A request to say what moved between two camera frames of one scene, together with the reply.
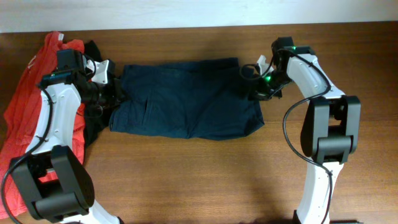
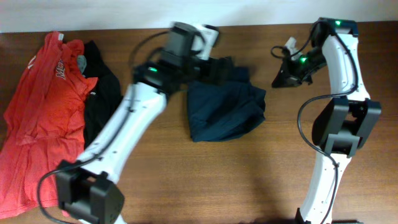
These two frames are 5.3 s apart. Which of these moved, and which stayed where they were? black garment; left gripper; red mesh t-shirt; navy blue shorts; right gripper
Moved: navy blue shorts; left gripper; right gripper
Stayed: black garment; red mesh t-shirt
